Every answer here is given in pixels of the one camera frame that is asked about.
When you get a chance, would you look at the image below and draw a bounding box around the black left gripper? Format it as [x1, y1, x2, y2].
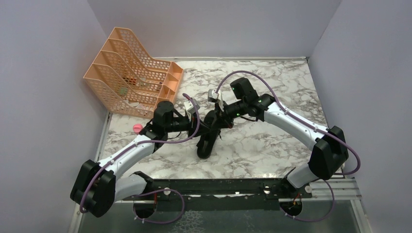
[165, 111, 211, 139]

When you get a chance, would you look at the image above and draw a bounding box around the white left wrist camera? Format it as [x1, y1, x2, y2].
[184, 99, 200, 119]

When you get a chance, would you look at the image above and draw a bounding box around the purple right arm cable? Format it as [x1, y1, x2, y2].
[215, 70, 361, 223]

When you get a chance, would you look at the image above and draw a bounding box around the black canvas sneaker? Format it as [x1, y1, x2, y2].
[196, 110, 216, 159]

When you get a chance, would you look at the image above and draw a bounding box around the pink capped small bottle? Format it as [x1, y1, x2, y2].
[132, 124, 143, 134]

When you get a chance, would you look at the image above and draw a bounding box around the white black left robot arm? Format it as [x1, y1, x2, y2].
[70, 96, 201, 217]

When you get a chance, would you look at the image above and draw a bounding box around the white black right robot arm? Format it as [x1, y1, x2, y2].
[208, 78, 349, 198]

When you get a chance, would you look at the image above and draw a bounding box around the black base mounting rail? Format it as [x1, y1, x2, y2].
[125, 178, 312, 212]

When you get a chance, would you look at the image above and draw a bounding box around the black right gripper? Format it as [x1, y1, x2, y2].
[211, 100, 247, 130]

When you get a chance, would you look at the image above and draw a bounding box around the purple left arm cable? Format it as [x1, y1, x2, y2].
[79, 93, 201, 225]

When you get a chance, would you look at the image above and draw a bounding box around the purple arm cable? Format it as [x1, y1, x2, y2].
[79, 93, 201, 225]
[215, 70, 361, 223]

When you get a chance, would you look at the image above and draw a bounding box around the orange plastic file organizer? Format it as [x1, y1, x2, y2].
[84, 27, 184, 119]

